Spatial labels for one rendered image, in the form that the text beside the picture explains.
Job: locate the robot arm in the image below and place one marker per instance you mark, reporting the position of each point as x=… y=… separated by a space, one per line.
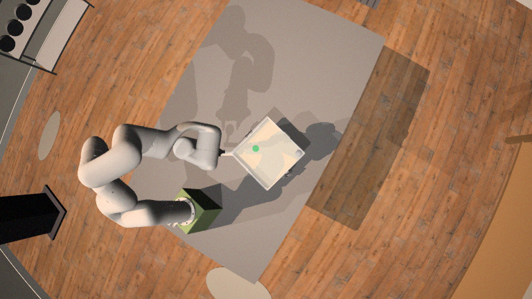
x=100 y=169

